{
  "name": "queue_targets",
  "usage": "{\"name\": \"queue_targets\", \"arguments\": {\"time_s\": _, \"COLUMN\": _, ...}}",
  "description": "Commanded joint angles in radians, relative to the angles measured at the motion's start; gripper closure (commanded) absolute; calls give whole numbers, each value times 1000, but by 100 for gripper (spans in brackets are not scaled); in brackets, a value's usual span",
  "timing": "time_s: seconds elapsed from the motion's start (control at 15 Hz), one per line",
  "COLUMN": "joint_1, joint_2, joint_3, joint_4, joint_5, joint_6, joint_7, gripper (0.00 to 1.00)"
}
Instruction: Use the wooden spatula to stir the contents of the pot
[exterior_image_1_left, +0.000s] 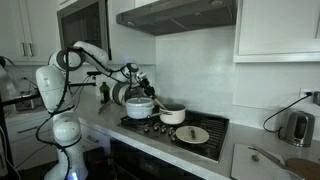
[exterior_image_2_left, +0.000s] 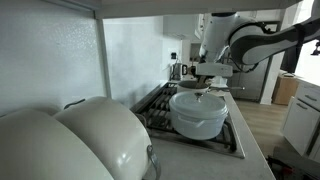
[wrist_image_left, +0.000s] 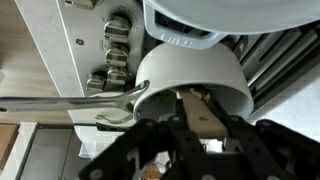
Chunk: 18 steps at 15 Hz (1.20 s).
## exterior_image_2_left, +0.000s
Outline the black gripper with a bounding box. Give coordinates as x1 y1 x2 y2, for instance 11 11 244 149
196 75 216 86

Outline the wooden spatula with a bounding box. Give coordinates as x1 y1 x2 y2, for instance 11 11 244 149
195 81 208 90

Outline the white casserole pot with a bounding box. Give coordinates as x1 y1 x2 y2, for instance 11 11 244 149
169 103 229 141

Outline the white casserole lid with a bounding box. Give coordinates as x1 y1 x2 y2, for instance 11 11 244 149
168 91 229 120

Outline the steel electric kettle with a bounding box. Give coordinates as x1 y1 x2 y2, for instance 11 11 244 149
171 62 188 82

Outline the steel fridge with magnets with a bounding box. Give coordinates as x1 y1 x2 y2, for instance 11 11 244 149
228 56 271 102

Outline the black gas cooktop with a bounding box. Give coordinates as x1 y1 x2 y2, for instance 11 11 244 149
129 81 246 159

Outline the steel range hood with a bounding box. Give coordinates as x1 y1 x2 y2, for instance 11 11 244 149
162 13 204 42

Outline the cardboard box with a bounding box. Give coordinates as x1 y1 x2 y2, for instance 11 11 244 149
271 74 300 106

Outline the black monitor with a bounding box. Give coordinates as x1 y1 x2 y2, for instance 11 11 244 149
279 46 303 74

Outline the white island cabinet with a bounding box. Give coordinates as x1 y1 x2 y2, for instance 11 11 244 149
281 81 320 161

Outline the black robot mounting board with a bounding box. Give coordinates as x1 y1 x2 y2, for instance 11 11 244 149
266 146 320 180

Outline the grey wrist camera bar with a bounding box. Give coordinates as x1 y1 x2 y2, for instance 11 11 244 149
194 62 234 79

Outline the white saucepan with long handle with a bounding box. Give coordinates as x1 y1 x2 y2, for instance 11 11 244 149
176 79 246 95

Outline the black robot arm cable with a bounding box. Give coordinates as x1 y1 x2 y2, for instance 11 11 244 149
229 19 268 74

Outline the round plate leaning on wall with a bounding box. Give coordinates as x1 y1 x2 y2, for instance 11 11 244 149
0 109 114 180

